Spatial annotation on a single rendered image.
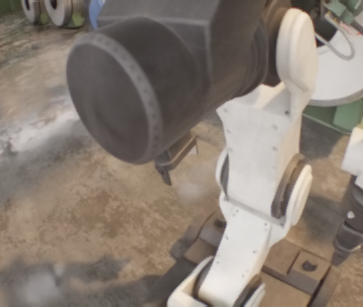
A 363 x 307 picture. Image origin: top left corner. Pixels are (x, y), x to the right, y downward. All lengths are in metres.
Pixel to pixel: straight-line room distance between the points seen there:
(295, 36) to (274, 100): 0.15
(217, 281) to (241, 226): 0.17
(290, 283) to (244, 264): 0.30
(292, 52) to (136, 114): 0.17
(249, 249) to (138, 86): 0.56
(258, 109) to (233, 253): 0.39
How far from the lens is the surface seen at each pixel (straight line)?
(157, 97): 0.18
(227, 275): 0.75
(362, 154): 0.40
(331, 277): 1.00
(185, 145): 0.69
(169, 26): 0.22
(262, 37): 0.29
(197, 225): 1.07
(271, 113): 0.42
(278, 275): 0.98
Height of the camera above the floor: 1.04
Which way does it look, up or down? 38 degrees down
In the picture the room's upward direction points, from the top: 7 degrees counter-clockwise
